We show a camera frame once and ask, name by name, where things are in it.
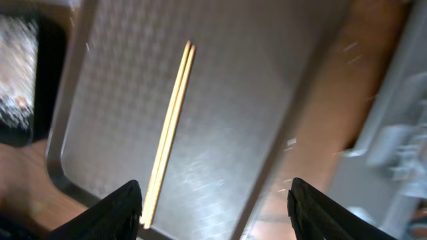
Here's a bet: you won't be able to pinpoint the black waste tray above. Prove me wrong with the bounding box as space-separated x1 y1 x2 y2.
1 13 66 147

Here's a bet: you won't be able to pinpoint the rice leftovers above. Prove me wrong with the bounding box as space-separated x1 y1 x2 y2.
1 15 39 129

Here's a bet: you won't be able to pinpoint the brown serving tray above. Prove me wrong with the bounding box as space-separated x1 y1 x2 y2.
46 0 348 239

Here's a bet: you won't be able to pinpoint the wooden chopstick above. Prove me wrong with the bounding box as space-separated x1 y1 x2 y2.
149 44 196 227
139 40 192 229

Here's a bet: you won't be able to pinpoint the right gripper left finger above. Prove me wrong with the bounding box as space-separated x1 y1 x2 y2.
46 180 142 240

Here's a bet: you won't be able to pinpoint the grey dishwasher rack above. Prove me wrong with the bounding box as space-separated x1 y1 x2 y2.
327 1 426 239

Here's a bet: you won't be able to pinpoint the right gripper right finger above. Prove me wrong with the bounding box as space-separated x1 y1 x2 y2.
288 177 395 240

